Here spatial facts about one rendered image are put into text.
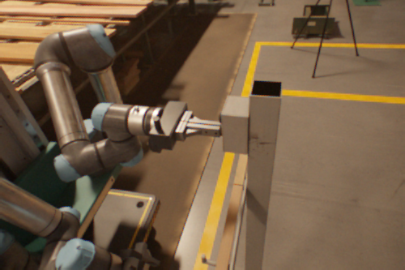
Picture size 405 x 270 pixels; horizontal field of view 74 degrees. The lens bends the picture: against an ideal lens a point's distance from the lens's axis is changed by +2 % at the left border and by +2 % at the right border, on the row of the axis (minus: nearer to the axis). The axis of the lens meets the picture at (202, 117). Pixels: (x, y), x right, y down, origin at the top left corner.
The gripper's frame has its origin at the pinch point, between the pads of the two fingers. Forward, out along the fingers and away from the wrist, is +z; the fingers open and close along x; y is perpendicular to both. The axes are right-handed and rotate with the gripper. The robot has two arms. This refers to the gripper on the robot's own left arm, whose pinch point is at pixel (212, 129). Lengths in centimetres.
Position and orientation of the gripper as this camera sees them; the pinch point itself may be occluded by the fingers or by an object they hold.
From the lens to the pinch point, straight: 63.6
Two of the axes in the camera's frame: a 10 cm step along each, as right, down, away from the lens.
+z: 9.6, 1.0, -2.6
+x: 2.6, -6.2, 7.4
